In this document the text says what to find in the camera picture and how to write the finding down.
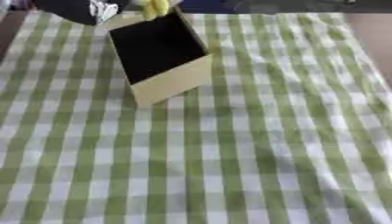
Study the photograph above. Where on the yellow toy banana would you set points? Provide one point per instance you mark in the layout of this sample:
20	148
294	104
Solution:
155	8

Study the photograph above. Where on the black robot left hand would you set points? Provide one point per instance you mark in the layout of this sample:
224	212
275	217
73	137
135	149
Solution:
71	8

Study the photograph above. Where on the tan cardboard box black inside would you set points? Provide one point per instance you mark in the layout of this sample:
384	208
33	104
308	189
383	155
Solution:
171	80

